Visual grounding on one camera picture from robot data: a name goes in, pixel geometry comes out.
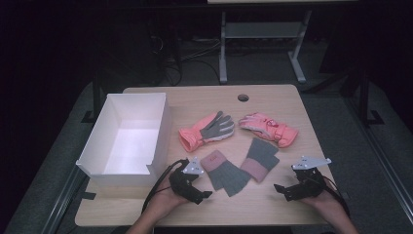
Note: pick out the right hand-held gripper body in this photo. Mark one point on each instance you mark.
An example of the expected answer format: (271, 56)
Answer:
(310, 183)

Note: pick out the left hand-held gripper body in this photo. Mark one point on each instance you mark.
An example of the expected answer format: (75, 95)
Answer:
(181, 182)

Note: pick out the grey knit glove pink cuff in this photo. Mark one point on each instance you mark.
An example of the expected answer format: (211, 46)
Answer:
(227, 177)
(261, 159)

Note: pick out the pink glove with grey palm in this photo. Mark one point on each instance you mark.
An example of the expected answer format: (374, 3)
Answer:
(191, 135)

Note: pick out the white box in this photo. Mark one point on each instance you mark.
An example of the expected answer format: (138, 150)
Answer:
(130, 146)

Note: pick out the person's left hand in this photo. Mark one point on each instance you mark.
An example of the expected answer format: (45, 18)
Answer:
(165, 201)

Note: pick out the person's right hand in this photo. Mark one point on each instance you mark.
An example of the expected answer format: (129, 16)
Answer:
(328, 204)

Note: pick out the aluminium floor rail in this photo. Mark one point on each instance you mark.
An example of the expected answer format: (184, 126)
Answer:
(383, 162)
(60, 201)

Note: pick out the grey metal desk frame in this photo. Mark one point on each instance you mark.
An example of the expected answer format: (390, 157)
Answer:
(259, 30)

